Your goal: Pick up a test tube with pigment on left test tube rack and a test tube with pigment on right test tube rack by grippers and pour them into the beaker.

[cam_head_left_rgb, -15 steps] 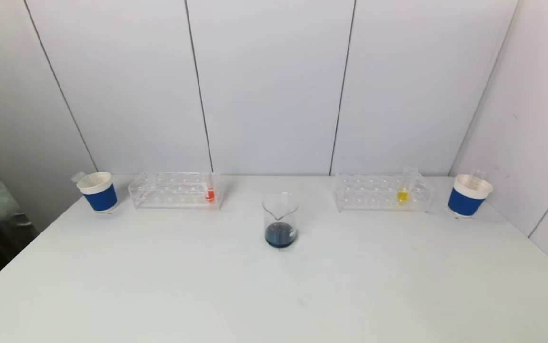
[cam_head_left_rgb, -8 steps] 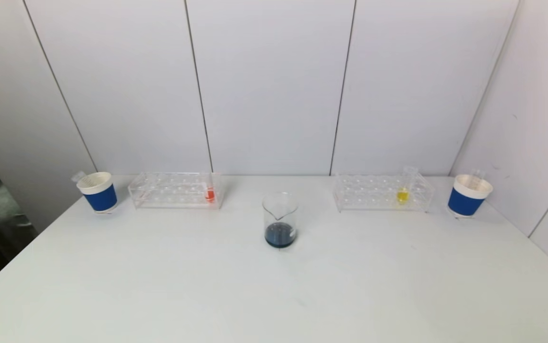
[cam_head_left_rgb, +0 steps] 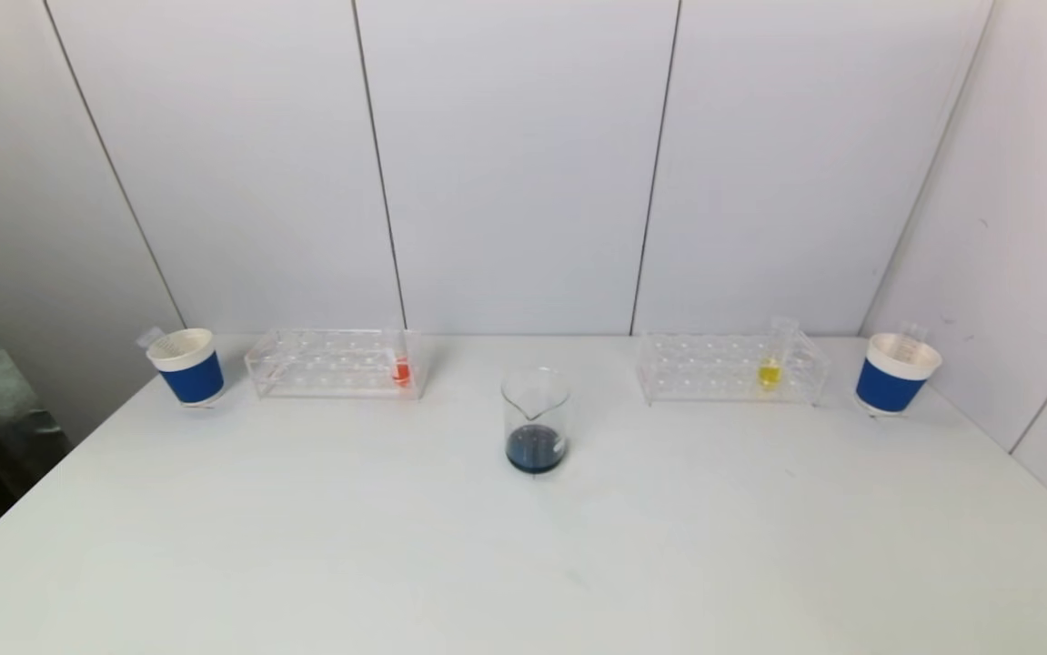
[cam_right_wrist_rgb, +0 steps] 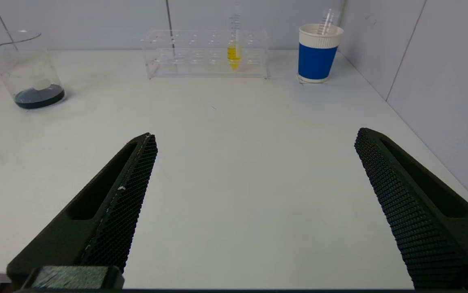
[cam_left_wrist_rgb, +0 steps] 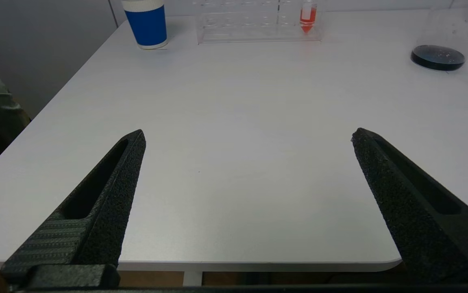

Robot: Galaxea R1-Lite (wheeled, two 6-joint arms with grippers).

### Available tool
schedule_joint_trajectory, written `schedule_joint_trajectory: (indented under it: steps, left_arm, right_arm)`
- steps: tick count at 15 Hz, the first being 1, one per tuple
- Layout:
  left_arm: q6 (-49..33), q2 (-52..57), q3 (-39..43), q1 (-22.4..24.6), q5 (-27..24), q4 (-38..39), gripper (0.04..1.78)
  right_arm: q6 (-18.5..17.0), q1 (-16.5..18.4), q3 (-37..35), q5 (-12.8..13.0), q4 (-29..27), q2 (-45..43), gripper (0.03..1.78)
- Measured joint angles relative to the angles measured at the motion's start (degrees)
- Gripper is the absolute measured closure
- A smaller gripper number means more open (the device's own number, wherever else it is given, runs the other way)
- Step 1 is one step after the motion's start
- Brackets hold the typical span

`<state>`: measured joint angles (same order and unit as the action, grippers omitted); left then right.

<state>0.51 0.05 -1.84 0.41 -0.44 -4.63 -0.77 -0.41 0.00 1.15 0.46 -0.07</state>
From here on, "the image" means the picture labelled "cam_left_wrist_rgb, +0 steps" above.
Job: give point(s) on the clear glass beaker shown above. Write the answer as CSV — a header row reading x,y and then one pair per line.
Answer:
x,y
439,57

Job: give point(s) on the blue white paper cup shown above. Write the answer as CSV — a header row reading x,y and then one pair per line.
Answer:
x,y
148,26

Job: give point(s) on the test tube with red pigment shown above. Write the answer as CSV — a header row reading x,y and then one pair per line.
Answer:
x,y
308,20

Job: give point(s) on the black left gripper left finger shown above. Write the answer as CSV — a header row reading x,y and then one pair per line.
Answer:
x,y
107,203

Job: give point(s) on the clear acrylic test tube rack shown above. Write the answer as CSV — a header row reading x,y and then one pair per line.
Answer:
x,y
254,28

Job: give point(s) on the white table leg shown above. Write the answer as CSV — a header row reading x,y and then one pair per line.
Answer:
x,y
192,278

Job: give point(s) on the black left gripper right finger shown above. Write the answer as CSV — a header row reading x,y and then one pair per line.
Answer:
x,y
421,219

